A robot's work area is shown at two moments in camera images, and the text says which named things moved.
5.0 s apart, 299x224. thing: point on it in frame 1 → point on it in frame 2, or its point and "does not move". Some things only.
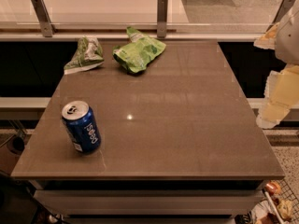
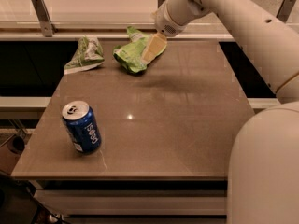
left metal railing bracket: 49,29 does not move
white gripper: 288,42 → 165,22
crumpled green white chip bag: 88,55 does not move
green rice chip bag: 141,49 does not move
